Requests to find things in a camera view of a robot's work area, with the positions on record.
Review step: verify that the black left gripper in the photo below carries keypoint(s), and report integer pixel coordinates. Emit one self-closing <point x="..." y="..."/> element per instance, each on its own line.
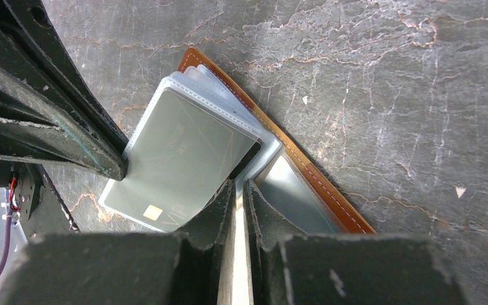
<point x="40" y="124"/>

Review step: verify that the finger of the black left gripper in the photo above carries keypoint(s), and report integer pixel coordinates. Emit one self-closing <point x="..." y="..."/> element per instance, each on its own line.
<point x="31" y="30"/>

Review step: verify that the brown leather card holder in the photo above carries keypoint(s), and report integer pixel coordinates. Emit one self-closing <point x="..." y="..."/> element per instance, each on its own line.
<point x="285" y="176"/>

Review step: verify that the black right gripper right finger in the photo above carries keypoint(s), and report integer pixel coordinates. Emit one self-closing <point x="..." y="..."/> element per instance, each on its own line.
<point x="289" y="266"/>

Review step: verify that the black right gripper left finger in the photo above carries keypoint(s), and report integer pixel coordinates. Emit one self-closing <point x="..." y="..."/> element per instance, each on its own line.
<point x="188" y="266"/>

